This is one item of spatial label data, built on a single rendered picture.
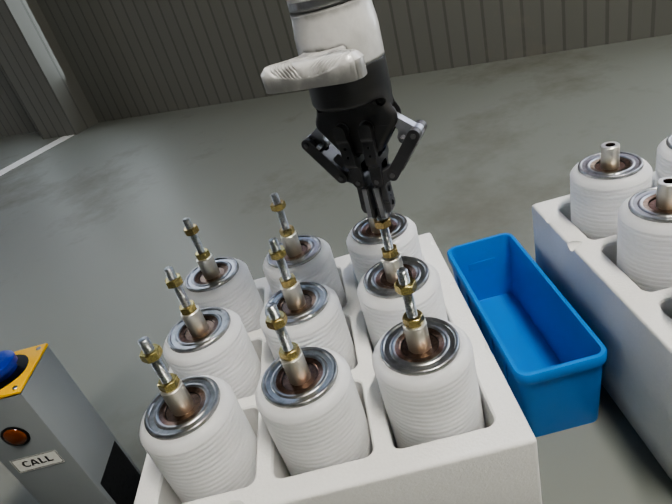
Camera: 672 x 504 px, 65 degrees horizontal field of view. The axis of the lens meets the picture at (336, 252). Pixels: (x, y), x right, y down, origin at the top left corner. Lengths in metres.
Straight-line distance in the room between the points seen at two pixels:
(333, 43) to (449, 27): 1.83
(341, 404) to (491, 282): 0.49
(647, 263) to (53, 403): 0.65
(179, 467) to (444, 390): 0.25
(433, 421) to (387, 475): 0.06
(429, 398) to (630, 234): 0.31
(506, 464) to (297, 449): 0.19
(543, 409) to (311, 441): 0.32
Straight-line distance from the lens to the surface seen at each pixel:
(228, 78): 2.76
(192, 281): 0.73
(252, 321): 0.73
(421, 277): 0.59
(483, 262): 0.90
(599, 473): 0.73
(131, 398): 1.03
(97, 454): 0.68
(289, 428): 0.50
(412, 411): 0.51
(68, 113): 3.35
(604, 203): 0.75
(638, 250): 0.67
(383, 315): 0.58
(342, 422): 0.51
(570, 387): 0.70
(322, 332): 0.58
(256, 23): 2.59
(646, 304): 0.66
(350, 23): 0.46
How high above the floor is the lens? 0.60
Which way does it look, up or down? 31 degrees down
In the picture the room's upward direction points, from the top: 17 degrees counter-clockwise
